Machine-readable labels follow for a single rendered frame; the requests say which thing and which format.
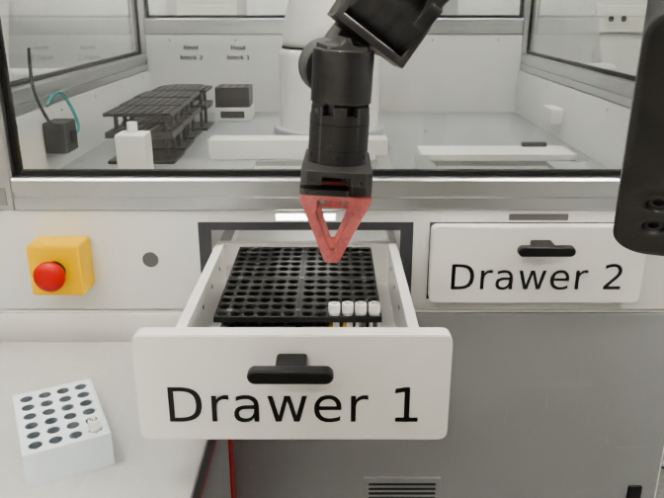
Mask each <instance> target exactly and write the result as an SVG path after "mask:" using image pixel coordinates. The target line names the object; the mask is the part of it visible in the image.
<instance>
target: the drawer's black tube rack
mask: <svg viewBox="0 0 664 498"><path fill-rule="evenodd" d="M347 300H348V301H351V302H352V303H353V304H354V310H355V303H356V302H357V301H364V302H366V303H367V311H369V302H371V301H378V302H379V298H378V292H377V285H376V279H375V273H374V261H373V255H372V248H371V247H347V248H346V250H345V252H344V254H343V256H342V257H341V259H340V261H339V263H326V262H324V260H323V258H322V255H321V252H320V250H319V247H240V248H239V251H238V253H237V256H236V258H235V261H234V264H233V266H232V269H231V272H230V274H229V277H228V279H227V282H226V285H225V287H224V290H223V293H222V295H221V298H220V300H219V303H218V306H217V308H216V310H228V311H231V310H296V311H297V317H298V312H299V311H300V310H328V303H329V302H330V301H338V302H340V310H342V302H343V301H347ZM220 327H329V322H221V325H220Z"/></svg>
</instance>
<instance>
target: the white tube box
mask: <svg viewBox="0 0 664 498"><path fill-rule="evenodd" d="M12 398H13V404H14V410H15V416H16V423H17V429H18V435H19V441H20V447H21V454H22V460H23V465H24V471H25V476H26V481H27V487H28V488H32V487H35V486H39V485H42V484H46V483H49V482H52V481H55V480H59V479H63V478H66V477H70V476H73V475H77V474H80V473H84V472H87V471H91V470H94V469H98V468H101V467H105V466H109V465H112V464H115V457H114V448H113V440H112V433H111V430H110V428H109V425H108V422H107V420H106V417H105V415H104V412H103V409H102V407H101V404H100V401H99V399H98V396H97V393H96V391H95V388H94V385H93V383H92V380H91V378H86V379H82V380H78V381H73V382H69V383H65V384H61V385H57V386H52V387H48V388H43V389H39V390H34V391H30V392H26V393H21V394H17V395H13V396H12ZM91 417H99V418H100V420H101V431H100V432H98V433H95V434H91V433H90V432H89V429H88V419H90V418H91Z"/></svg>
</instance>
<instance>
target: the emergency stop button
mask: <svg viewBox="0 0 664 498"><path fill-rule="evenodd" d="M33 278H34V282H35V284H36V285H37V286H38V287H39V288H40V289H41V290H43V291H50V292H52V291H58V290H59V289H60V288H61V287H62V286H63V285H64V283H65V280H66V276H65V273H64V271H63V269H62V268H61V267H60V266H59V265H57V264H56V263H53V262H43V263H41V264H39V265H38V266H37V267H36V268H35V270H34V273H33Z"/></svg>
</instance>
